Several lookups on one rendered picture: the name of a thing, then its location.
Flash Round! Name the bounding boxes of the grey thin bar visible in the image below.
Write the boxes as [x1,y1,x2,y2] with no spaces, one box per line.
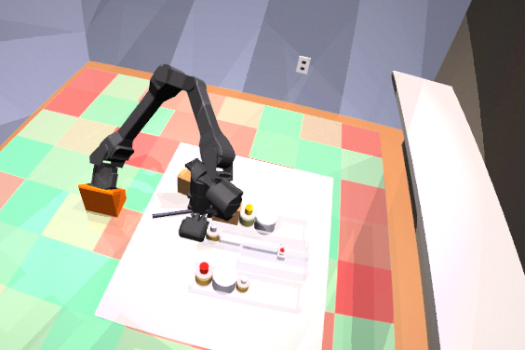
[153,209,192,219]

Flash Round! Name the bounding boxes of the grey cylinder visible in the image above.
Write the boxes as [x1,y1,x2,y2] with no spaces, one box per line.
[212,264,237,293]
[254,208,277,233]

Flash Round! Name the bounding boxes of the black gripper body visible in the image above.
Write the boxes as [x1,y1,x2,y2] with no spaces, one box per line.
[178,190,211,242]

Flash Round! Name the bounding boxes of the small white jar with red cap and gold label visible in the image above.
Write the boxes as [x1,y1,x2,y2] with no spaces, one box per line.
[195,262,213,288]

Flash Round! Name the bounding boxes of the small white jar with yellow lid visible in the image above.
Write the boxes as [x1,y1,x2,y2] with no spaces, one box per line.
[239,205,256,228]

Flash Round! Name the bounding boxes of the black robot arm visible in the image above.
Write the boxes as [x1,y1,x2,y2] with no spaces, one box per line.
[87,64,244,221]

